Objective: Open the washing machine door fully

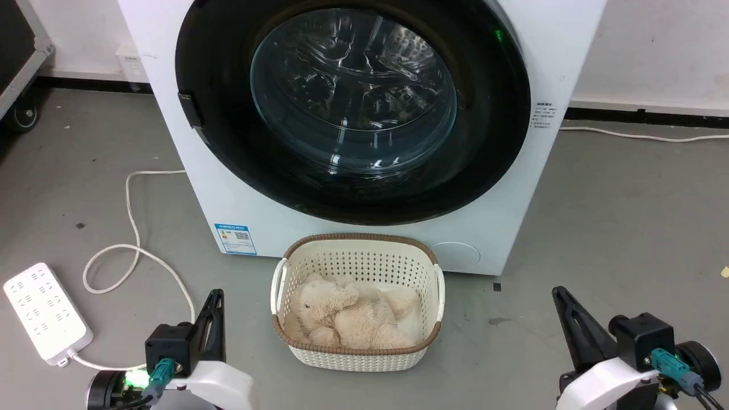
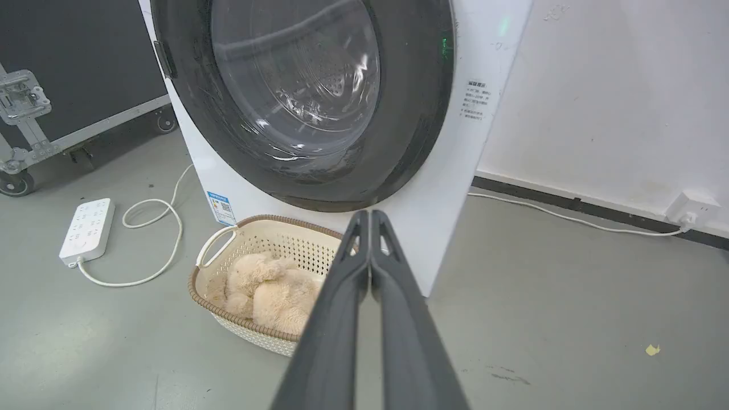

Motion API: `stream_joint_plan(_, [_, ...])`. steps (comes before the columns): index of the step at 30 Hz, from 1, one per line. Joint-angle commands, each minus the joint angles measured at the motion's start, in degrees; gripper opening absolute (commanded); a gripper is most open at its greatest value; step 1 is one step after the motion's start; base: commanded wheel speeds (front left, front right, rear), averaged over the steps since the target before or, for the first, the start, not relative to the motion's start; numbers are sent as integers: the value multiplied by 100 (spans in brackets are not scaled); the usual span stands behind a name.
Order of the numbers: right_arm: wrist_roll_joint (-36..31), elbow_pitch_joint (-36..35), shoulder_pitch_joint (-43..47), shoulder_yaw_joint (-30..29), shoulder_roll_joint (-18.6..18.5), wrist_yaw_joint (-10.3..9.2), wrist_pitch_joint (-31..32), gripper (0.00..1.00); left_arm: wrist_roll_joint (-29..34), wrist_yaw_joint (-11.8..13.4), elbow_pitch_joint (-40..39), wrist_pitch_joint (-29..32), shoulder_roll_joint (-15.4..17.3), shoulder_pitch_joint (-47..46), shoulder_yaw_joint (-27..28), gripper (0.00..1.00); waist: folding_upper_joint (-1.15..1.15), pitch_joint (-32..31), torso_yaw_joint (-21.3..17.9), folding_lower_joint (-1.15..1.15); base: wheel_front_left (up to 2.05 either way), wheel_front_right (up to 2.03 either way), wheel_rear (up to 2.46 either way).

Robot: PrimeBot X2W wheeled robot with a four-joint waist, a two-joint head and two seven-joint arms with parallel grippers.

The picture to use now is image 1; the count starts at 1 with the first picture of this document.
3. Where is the white power strip cable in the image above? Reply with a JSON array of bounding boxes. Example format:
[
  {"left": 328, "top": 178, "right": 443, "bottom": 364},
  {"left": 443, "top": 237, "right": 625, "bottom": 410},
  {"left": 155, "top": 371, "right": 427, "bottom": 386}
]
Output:
[{"left": 68, "top": 169, "right": 197, "bottom": 372}]

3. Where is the small printed text label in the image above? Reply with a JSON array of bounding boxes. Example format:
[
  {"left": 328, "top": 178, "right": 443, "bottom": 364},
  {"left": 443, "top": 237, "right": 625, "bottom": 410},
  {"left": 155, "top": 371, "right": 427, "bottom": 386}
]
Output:
[{"left": 532, "top": 101, "right": 555, "bottom": 130}]

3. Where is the right arm teal plug cable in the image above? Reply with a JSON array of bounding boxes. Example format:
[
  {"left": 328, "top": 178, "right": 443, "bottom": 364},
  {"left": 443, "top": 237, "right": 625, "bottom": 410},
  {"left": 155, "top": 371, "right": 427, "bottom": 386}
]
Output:
[{"left": 648, "top": 348, "right": 724, "bottom": 410}]

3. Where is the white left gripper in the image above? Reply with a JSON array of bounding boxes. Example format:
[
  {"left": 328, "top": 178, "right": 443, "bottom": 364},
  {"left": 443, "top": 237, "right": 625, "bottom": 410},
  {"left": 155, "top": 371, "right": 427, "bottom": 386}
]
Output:
[{"left": 162, "top": 289, "right": 255, "bottom": 410}]

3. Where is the thin white floor cable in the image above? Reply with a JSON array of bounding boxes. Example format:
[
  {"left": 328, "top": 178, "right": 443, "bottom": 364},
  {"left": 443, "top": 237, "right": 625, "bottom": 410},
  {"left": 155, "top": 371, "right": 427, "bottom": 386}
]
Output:
[{"left": 558, "top": 125, "right": 729, "bottom": 143}]

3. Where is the left arm teal plug cable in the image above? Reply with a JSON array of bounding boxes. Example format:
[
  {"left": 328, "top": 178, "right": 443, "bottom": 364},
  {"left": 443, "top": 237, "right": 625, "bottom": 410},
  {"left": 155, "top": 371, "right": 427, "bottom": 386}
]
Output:
[{"left": 111, "top": 358, "right": 177, "bottom": 410}]

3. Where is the arm teal plug cable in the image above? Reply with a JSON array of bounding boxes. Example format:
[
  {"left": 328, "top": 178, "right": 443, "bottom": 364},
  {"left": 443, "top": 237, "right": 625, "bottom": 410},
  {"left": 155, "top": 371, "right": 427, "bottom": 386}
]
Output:
[
  {"left": 111, "top": 358, "right": 177, "bottom": 410},
  {"left": 648, "top": 348, "right": 724, "bottom": 410}
]

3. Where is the cream perforated laundry basket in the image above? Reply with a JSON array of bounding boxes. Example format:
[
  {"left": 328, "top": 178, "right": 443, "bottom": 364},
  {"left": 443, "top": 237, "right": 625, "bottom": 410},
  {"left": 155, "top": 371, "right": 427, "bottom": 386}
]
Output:
[{"left": 270, "top": 232, "right": 445, "bottom": 373}]

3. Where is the beige plush teddy bear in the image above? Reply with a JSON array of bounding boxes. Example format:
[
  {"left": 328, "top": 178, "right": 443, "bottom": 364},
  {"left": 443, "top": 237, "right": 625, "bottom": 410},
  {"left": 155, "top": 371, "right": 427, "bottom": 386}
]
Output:
[{"left": 292, "top": 273, "right": 421, "bottom": 350}]

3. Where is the white front-load washing machine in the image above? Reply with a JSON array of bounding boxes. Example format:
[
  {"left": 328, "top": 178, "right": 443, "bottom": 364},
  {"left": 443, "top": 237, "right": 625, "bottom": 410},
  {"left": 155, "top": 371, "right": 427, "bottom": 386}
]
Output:
[{"left": 117, "top": 0, "right": 609, "bottom": 277}]

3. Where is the round white filter cover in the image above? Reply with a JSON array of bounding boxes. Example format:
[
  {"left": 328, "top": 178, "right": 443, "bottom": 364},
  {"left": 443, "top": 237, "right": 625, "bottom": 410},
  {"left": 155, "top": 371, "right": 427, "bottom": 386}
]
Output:
[{"left": 430, "top": 242, "right": 482, "bottom": 273}]

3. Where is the black round glass washer door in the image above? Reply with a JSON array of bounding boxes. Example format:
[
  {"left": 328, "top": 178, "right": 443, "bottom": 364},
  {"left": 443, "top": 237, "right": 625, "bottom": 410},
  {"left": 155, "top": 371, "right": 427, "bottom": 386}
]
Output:
[{"left": 175, "top": 0, "right": 532, "bottom": 226}]

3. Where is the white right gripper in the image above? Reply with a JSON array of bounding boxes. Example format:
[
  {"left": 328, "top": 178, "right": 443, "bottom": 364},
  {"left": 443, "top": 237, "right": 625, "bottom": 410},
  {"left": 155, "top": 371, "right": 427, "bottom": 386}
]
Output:
[{"left": 551, "top": 286, "right": 664, "bottom": 410}]

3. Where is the black wheeled flight case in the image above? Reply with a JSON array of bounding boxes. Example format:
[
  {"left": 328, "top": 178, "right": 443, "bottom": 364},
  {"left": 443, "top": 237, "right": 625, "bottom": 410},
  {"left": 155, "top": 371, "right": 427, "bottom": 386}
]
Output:
[{"left": 0, "top": 0, "right": 56, "bottom": 135}]

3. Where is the blue energy label sticker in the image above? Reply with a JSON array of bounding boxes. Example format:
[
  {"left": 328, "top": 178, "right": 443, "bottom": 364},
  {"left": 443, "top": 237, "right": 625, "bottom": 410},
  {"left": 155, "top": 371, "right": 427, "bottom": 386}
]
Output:
[{"left": 214, "top": 223, "right": 257, "bottom": 256}]

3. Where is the white wall socket box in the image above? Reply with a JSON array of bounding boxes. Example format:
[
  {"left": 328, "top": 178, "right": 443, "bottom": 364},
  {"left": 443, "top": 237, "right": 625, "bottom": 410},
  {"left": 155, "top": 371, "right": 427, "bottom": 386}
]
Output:
[{"left": 116, "top": 46, "right": 150, "bottom": 93}]

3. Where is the white power strip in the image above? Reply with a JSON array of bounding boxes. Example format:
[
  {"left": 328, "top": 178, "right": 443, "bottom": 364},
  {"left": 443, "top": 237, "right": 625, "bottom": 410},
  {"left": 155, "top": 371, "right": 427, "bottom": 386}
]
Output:
[{"left": 3, "top": 262, "right": 94, "bottom": 367}]

